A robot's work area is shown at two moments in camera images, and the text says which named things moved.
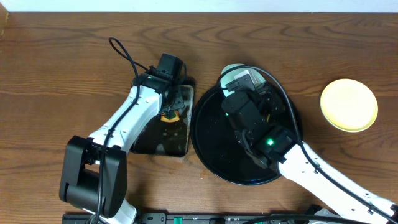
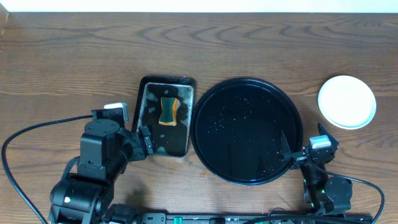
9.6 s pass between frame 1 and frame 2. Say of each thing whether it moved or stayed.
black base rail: stayed
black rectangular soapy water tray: stayed
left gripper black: moved
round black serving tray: stayed
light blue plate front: moved
